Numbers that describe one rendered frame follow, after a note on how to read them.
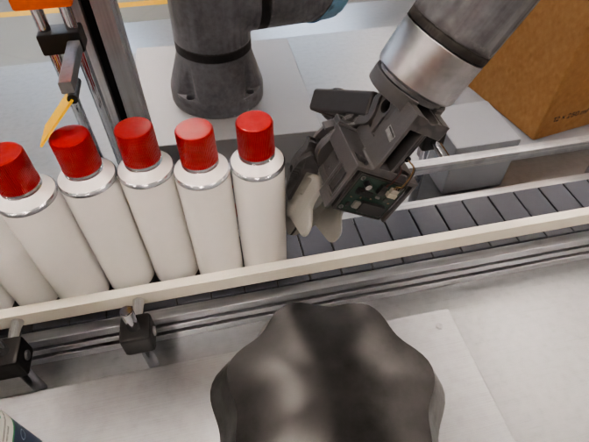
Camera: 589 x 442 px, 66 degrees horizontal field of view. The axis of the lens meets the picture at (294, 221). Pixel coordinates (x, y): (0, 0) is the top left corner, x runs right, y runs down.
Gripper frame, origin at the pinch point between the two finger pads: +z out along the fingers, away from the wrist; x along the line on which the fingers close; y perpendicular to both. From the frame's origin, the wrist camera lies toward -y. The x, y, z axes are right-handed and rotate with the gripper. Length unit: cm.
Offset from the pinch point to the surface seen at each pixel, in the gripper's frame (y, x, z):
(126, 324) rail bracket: 9.5, -16.0, 8.9
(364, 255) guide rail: 5.0, 7.1, -1.6
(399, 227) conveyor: -0.7, 14.7, -2.2
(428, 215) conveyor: -1.8, 18.6, -4.4
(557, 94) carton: -16.1, 38.3, -22.1
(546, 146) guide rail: -2.9, 27.0, -18.6
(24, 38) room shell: -264, -50, 136
